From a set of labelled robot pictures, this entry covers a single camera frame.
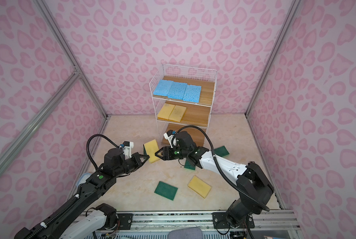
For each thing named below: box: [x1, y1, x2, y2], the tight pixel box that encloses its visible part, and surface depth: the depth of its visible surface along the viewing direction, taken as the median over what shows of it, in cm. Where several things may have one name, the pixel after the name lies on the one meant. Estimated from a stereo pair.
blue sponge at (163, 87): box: [153, 79, 174, 97], surface depth 75 cm
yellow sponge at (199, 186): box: [187, 175, 212, 199], surface depth 85 cm
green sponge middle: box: [183, 159, 197, 171], surface depth 92 cm
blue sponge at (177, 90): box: [167, 81, 188, 101], surface depth 74 cm
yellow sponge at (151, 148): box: [143, 138, 162, 164], surface depth 80 cm
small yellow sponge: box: [157, 103, 176, 120], surface depth 88 cm
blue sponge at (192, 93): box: [182, 84, 202, 104], surface depth 73 cm
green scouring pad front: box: [154, 181, 179, 201], surface depth 84 cm
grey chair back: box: [167, 227, 203, 239], surface depth 69 cm
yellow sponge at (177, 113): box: [168, 105, 187, 122], surface depth 87 cm
